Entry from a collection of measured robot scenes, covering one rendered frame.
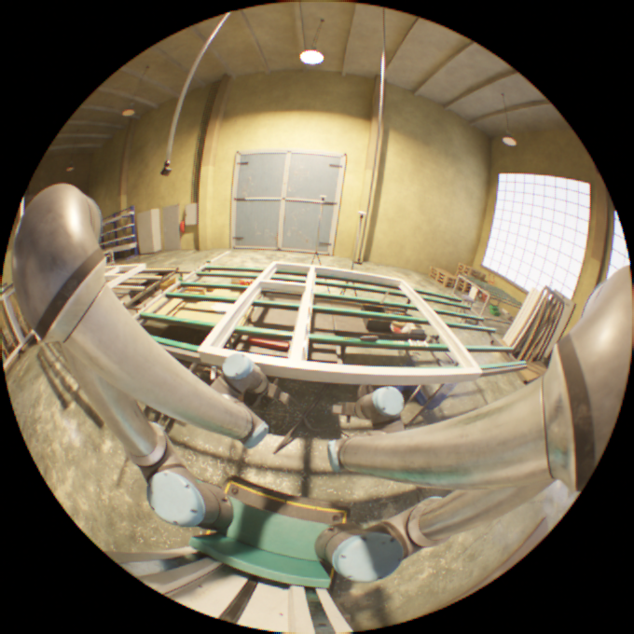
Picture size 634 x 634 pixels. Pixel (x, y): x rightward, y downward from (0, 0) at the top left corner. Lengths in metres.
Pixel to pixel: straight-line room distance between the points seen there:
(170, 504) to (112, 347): 0.43
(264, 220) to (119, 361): 7.18
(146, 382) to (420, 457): 0.31
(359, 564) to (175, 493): 0.44
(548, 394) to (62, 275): 0.34
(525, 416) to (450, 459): 0.08
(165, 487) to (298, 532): 0.43
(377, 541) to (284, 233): 7.24
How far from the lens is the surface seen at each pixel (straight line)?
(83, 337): 0.22
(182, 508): 0.55
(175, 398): 0.28
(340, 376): 0.77
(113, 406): 0.45
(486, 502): 0.38
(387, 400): 0.54
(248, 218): 7.50
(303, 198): 7.07
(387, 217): 7.54
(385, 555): 0.55
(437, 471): 0.21
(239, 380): 0.58
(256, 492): 1.17
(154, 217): 9.95
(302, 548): 0.77
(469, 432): 0.19
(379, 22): 7.92
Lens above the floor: 1.48
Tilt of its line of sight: 31 degrees down
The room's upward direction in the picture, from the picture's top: 8 degrees clockwise
